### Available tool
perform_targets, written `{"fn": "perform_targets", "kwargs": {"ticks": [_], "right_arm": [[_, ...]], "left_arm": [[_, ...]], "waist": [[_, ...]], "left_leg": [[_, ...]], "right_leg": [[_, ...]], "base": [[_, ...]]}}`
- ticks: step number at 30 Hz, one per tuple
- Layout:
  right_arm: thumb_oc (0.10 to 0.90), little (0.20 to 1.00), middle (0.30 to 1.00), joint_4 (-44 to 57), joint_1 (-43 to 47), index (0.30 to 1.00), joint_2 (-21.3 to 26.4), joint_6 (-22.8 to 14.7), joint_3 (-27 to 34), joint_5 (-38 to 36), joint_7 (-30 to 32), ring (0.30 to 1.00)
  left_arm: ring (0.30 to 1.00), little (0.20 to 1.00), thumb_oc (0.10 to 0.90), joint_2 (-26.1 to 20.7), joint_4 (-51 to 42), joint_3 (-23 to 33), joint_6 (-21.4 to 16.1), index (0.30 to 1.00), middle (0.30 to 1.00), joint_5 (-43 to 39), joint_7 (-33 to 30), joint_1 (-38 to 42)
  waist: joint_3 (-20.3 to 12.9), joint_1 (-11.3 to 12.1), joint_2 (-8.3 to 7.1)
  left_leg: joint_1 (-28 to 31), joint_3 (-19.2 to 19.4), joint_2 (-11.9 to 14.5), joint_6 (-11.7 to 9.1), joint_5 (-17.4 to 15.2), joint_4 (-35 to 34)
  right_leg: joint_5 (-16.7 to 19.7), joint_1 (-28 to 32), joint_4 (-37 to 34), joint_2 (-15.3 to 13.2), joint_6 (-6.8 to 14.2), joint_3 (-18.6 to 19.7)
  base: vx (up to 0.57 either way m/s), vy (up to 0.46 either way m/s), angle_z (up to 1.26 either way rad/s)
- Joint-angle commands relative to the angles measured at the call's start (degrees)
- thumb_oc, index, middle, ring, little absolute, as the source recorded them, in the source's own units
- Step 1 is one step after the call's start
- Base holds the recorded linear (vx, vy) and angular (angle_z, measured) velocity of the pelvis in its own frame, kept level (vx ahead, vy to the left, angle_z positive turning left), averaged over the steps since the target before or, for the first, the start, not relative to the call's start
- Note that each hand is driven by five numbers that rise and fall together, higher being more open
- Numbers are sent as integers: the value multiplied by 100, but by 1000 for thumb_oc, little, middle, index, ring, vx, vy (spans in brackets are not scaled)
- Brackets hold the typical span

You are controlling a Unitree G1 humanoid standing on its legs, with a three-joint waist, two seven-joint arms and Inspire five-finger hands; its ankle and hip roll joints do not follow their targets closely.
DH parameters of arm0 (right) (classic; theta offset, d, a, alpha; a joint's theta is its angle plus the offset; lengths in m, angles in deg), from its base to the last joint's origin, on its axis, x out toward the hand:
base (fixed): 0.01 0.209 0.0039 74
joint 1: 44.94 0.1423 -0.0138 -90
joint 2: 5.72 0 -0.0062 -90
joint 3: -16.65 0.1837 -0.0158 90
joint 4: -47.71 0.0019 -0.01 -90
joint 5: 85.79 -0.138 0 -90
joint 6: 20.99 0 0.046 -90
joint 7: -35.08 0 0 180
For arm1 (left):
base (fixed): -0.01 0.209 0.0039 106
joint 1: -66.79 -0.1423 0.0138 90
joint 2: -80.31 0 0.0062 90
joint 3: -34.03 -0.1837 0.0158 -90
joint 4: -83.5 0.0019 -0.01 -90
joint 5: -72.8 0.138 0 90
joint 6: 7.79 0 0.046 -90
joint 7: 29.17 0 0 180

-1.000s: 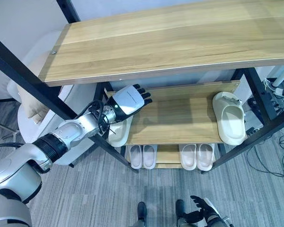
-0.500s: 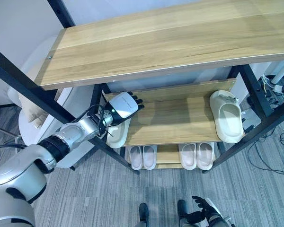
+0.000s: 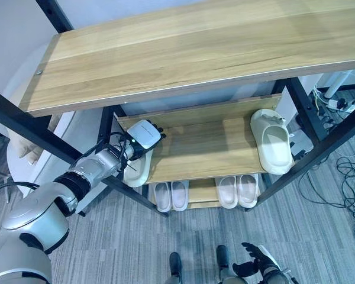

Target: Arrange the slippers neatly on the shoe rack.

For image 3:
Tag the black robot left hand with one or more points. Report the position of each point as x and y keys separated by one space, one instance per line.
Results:
x=145 y=134

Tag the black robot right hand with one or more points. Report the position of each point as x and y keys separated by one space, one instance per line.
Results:
x=248 y=267

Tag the cream foam slipper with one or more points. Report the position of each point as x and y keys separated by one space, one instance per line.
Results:
x=276 y=142
x=139 y=174

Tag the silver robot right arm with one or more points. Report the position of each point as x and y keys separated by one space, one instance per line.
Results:
x=277 y=277

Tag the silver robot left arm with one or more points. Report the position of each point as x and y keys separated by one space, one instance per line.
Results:
x=88 y=168

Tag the silver robot right leg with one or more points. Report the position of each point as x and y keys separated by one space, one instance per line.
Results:
x=229 y=278

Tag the dark robot right foot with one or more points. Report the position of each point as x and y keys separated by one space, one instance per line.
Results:
x=222 y=256

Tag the dark robot foot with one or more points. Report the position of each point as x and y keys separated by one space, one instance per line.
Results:
x=222 y=256
x=175 y=263

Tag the stepped wooden shelf board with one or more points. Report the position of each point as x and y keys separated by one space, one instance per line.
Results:
x=201 y=148

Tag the white slide slipper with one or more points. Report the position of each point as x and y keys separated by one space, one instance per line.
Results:
x=163 y=196
x=180 y=195
x=227 y=192
x=247 y=190

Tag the dark robot left foot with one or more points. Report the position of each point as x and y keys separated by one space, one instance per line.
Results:
x=175 y=263

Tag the low wooden shelf board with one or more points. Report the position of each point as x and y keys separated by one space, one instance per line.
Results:
x=203 y=192

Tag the large wooden shelf board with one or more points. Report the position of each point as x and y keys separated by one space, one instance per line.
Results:
x=180 y=53

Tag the beige cushion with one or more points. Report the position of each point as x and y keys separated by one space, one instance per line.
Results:
x=25 y=148

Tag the white power strip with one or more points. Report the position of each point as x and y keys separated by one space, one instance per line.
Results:
x=341 y=105

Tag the white table leg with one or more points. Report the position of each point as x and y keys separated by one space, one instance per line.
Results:
x=335 y=84

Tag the black metal rack frame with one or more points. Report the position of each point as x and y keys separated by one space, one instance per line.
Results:
x=17 y=119

